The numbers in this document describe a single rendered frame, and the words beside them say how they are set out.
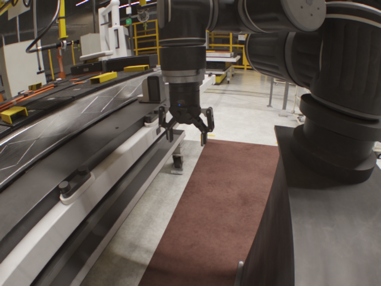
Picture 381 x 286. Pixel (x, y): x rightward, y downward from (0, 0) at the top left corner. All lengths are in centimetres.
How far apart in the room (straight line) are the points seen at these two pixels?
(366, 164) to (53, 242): 71
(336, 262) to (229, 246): 107
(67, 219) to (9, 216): 15
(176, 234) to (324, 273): 118
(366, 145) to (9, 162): 87
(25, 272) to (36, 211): 14
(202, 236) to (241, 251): 28
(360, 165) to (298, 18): 31
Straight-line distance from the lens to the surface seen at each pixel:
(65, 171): 54
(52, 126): 68
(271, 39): 57
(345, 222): 36
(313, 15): 35
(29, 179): 59
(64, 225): 49
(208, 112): 45
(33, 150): 64
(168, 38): 41
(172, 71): 42
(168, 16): 41
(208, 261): 126
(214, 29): 46
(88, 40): 753
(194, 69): 42
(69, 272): 96
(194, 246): 131
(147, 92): 96
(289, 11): 32
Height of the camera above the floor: 113
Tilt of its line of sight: 28 degrees down
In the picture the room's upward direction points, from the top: 2 degrees counter-clockwise
